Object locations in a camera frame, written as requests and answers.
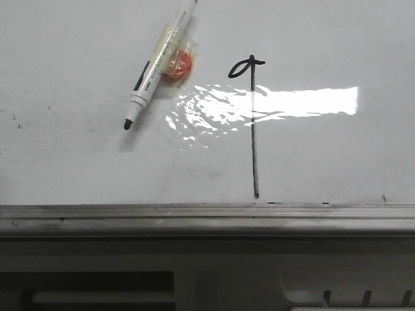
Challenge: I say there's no red magnet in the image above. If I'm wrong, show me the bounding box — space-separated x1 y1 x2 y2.
161 28 198 88

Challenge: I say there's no white marker with black tip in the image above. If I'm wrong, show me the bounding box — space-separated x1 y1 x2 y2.
124 1 198 130

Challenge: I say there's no grey slotted base housing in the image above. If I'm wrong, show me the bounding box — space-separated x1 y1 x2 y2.
1 238 414 310

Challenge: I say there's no white whiteboard with aluminium frame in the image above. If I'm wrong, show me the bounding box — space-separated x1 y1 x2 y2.
1 1 414 238

